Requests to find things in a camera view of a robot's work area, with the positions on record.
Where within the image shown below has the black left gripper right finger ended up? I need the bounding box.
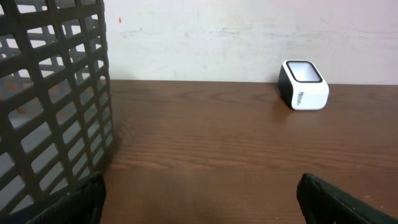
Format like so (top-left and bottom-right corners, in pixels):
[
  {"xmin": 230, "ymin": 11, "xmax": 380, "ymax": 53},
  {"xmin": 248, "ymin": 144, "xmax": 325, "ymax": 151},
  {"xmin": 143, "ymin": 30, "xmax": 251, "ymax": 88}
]
[{"xmin": 297, "ymin": 173, "xmax": 397, "ymax": 224}]

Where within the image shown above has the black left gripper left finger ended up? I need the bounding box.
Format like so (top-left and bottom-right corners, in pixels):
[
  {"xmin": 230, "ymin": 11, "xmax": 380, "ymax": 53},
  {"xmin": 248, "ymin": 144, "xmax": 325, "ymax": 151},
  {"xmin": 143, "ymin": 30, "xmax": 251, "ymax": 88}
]
[{"xmin": 1, "ymin": 172, "xmax": 106, "ymax": 224}]

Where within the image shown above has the grey plastic mesh basket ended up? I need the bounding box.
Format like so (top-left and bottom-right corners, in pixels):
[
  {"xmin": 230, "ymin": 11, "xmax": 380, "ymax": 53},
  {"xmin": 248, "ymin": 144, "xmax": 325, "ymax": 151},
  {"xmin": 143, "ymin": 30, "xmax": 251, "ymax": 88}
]
[{"xmin": 1, "ymin": 0, "xmax": 114, "ymax": 216}]

